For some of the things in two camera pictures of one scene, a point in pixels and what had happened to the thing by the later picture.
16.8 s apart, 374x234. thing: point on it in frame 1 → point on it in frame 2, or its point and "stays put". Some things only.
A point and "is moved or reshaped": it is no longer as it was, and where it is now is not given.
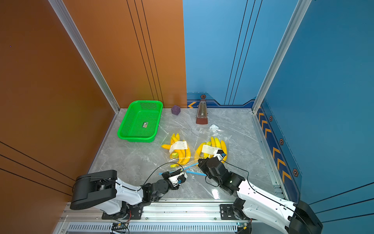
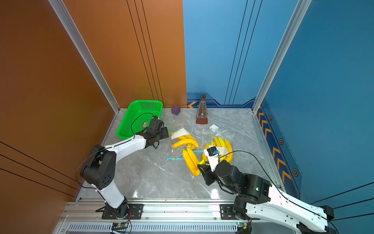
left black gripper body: [168, 185] → [163, 134]
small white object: [214, 126] stays put
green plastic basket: [140, 121] stays put
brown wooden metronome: [201, 117] stays put
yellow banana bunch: [178, 149] → [188, 140]
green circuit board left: [119, 226] stays put
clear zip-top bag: [178, 147] is moved or reshaped
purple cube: [176, 110] stays put
